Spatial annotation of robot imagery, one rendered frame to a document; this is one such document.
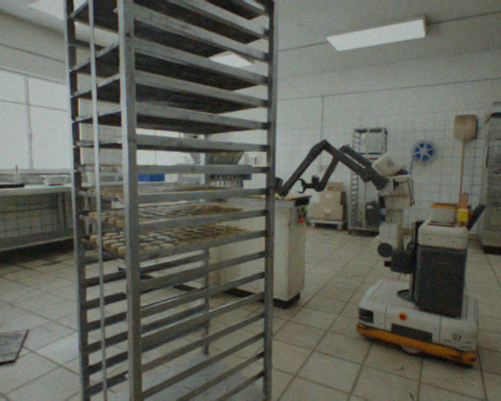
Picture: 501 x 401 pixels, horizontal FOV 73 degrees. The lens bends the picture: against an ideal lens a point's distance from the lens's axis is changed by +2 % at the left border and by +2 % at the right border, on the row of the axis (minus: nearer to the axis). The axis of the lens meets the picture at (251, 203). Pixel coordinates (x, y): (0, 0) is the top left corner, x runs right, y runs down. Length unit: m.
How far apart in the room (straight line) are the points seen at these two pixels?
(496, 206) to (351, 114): 2.86
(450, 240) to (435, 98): 4.61
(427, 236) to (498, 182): 3.36
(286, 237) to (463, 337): 1.27
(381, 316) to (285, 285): 0.77
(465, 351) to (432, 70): 5.14
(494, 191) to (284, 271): 3.56
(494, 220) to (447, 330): 3.39
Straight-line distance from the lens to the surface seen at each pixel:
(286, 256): 2.71
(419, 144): 6.46
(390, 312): 2.41
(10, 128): 5.48
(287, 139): 7.19
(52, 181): 5.06
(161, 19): 1.19
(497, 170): 5.59
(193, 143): 1.17
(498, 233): 5.66
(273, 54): 1.46
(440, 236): 2.27
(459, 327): 2.37
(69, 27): 1.52
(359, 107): 6.81
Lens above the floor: 1.15
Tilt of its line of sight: 6 degrees down
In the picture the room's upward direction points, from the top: 1 degrees clockwise
